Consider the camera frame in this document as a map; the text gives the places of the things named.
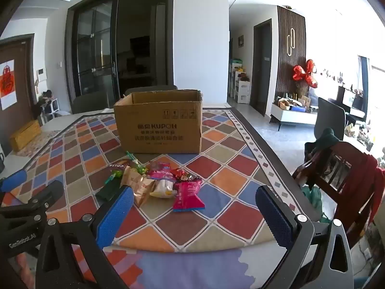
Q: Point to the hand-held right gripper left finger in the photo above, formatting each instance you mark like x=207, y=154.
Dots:
x=115, y=216

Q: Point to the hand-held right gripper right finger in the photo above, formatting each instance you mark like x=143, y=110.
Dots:
x=275, y=216

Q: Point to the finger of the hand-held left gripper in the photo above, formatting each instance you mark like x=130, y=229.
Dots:
x=45, y=195
x=13, y=180

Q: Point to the dark green snack packet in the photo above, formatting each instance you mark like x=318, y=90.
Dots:
x=108, y=192

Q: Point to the gold brown snack packet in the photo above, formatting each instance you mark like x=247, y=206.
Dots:
x=138, y=186

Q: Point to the green stick lollipop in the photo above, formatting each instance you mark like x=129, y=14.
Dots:
x=112, y=177
x=130, y=156

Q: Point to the brown cola candy packet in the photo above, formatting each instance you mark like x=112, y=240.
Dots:
x=117, y=166

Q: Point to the green candy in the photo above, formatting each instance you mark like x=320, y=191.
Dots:
x=141, y=170

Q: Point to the white yellow snack packet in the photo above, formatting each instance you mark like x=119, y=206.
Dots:
x=162, y=190

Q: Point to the pink red snack packet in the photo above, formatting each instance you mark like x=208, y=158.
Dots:
x=159, y=168

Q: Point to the pink snack packet blue edge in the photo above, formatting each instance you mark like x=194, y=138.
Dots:
x=188, y=197

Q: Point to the dark red snack packet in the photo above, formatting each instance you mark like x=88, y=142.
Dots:
x=183, y=174

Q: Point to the brown cardboard box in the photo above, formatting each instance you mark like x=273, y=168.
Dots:
x=156, y=126

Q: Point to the green plastic bag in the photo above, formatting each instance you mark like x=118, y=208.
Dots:
x=314, y=195

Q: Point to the yellow wooden box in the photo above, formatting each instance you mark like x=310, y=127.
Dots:
x=25, y=134

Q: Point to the colourful diamond pattern tablecloth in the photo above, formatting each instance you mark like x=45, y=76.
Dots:
x=225, y=168

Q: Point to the red wooden chair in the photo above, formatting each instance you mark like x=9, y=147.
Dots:
x=331, y=168

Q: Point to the white stool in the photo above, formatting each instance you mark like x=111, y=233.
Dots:
x=49, y=107

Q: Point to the pastel printed cloth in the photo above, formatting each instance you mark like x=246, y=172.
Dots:
x=186, y=271

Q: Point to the red garment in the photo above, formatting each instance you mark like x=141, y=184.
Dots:
x=361, y=186

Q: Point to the dark green cloth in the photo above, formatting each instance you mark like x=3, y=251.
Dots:
x=326, y=138

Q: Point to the red white door poster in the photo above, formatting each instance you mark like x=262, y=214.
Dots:
x=6, y=84

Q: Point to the white low cabinet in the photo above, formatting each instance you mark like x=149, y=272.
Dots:
x=293, y=116

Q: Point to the white intercom panel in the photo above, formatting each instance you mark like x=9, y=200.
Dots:
x=41, y=74

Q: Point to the grey dining chair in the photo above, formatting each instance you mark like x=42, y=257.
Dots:
x=331, y=117

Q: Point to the brown entrance door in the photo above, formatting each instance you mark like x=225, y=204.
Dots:
x=22, y=66

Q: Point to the white shelf unit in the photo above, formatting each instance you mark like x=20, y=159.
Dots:
x=240, y=87

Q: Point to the black piano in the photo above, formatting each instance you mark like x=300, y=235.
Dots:
x=349, y=99

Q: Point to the red foil balloon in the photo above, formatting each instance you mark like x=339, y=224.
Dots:
x=305, y=73

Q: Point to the dark hallway door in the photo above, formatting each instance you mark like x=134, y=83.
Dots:
x=260, y=66

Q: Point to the black glass sliding door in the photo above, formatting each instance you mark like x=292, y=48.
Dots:
x=93, y=51

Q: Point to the dark slatted wall cabinet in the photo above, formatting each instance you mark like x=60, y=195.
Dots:
x=290, y=42

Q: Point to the small wall picture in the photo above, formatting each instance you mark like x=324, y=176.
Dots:
x=241, y=41

